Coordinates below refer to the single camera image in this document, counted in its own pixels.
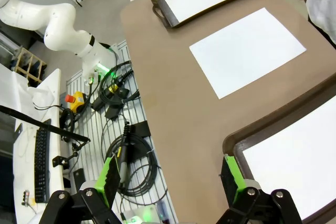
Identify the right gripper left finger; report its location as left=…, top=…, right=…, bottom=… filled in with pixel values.
left=39, top=154, right=123, bottom=224

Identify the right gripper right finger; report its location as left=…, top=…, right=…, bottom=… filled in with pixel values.
left=216, top=154, right=302, bottom=224

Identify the white A4 paper stack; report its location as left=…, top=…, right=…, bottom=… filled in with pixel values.
left=188, top=7, right=307, bottom=100

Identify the grey enabling pendant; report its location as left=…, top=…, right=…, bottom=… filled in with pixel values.
left=118, top=121, right=132, bottom=183

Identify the white box with green light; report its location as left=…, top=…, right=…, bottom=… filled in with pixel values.
left=123, top=205, right=163, bottom=224

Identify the black keyboard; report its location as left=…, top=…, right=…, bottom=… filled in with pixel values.
left=34, top=126, right=51, bottom=204

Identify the white computer desk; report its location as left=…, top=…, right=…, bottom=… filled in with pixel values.
left=12, top=68, right=66, bottom=224

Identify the yellow red emergency stop button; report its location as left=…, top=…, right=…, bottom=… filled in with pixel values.
left=65, top=91, right=87, bottom=113

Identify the white crumpled cloth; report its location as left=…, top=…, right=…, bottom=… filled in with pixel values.
left=0, top=63, right=56, bottom=109

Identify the wooden rack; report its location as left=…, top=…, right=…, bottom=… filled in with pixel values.
left=13, top=47, right=48, bottom=87

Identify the person in white shirt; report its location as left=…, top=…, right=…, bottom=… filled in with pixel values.
left=296, top=0, right=336, bottom=46

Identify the large black coiled cable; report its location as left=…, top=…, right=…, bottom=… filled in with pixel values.
left=101, top=119, right=169, bottom=206

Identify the white slotted base plate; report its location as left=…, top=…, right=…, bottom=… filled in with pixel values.
left=64, top=40, right=179, bottom=224

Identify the black cable bundle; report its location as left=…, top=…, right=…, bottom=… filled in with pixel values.
left=90, top=61, right=140, bottom=120

